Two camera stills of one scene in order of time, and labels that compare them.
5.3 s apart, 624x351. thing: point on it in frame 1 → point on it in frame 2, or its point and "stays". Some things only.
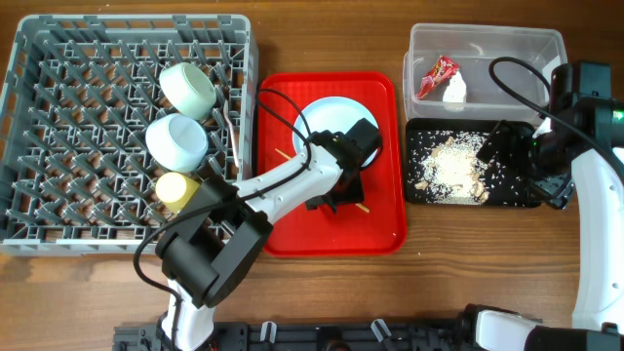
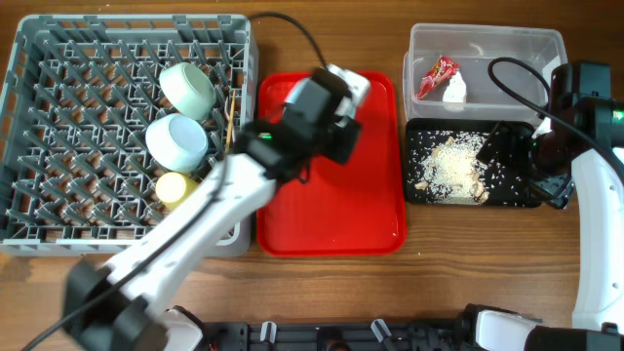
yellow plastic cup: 175,190 stays
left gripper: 355,195 → 343,155
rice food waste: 451,172 stays
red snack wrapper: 444,69 stays
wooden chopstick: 289,157 → 233,102
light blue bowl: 176,141 stays
